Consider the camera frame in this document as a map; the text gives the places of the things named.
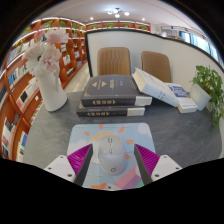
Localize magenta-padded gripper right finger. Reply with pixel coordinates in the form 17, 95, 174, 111
133, 144, 184, 186

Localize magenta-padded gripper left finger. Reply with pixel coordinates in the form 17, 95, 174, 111
43, 144, 94, 187

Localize white computer mouse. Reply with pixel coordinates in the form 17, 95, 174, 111
97, 134, 127, 176

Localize pastel sun-print mouse pad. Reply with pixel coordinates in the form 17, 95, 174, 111
66, 122, 157, 192

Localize blue-and-white cover book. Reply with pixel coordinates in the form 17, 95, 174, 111
164, 82, 199, 114

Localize white vase with pink flowers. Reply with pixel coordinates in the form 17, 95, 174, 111
21, 29, 70, 113

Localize green plant in white pot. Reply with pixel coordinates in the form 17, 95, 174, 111
189, 64, 224, 128

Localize orange wooden bookshelf unit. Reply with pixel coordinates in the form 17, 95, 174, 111
0, 16, 152, 163

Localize thick white book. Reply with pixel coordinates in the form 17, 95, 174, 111
131, 67, 181, 108

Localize tan upholstered chair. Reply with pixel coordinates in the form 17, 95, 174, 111
96, 46, 132, 77
140, 50, 172, 84

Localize window with curtains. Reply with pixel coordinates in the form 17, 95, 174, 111
159, 26, 224, 68

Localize recessed ceiling spotlights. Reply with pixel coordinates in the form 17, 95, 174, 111
89, 16, 147, 22

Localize ceiling chandelier light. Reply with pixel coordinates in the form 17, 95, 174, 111
107, 7, 131, 19

